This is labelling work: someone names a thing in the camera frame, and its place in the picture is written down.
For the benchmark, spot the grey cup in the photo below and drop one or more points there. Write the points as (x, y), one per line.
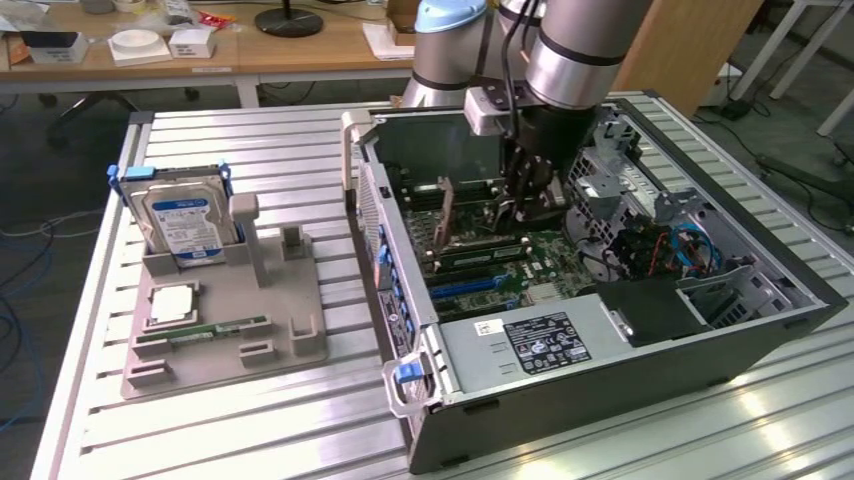
(97, 6)

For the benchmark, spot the black expansion slot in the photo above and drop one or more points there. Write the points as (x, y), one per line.
(463, 279)
(476, 302)

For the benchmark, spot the black power adapter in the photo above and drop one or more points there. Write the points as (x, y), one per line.
(737, 110)

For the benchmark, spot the green motherboard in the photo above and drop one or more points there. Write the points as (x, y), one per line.
(554, 260)

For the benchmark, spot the green RAM stick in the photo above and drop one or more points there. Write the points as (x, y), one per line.
(213, 329)

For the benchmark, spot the white table frame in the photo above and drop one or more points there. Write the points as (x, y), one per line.
(787, 50)

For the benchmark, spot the grey parts rack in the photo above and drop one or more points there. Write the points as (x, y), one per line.
(220, 365)

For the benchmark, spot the CPU socket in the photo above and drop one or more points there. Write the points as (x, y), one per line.
(476, 235)

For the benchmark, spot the white box with black top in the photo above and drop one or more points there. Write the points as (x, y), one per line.
(56, 47)

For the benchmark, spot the small white box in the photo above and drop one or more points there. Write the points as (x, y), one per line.
(192, 44)

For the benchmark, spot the metal disk bay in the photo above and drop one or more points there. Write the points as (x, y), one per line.
(614, 190)

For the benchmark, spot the silver chipset heatsink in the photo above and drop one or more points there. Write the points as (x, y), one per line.
(547, 295)

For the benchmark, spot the hard disk with blue label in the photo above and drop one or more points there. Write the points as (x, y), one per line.
(180, 225)

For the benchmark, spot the grey plastic disk bay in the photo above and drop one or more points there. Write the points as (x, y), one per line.
(734, 300)

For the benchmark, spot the red packet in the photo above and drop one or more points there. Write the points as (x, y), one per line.
(216, 21)

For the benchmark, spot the black open PC case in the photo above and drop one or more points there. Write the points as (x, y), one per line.
(600, 410)

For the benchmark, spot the black RAM stick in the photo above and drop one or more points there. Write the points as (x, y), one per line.
(480, 256)

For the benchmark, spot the white paper stack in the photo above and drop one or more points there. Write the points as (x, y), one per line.
(390, 45)

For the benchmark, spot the wooden desk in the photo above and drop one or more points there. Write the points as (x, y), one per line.
(100, 72)
(320, 55)

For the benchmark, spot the wooden cabinet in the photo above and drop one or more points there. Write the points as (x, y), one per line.
(700, 50)

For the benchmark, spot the brown cardboard box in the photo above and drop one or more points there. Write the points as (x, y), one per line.
(402, 17)

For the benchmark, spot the black stand base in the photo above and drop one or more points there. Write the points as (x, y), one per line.
(814, 172)

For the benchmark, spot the silver CPU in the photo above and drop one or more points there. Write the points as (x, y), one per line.
(172, 305)

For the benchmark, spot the black round lamp base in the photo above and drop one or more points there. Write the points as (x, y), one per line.
(288, 22)

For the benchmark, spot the grey power supply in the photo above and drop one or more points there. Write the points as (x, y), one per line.
(467, 360)

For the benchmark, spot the blue case latch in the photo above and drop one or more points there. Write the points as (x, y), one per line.
(407, 374)

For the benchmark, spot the black chair base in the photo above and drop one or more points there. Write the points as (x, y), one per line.
(87, 107)

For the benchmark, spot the white box with round recess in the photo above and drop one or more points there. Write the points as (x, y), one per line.
(140, 50)

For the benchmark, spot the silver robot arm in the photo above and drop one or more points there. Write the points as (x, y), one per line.
(574, 65)

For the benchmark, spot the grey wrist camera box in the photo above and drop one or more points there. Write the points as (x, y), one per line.
(482, 112)

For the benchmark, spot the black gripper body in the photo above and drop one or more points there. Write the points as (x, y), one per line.
(556, 135)

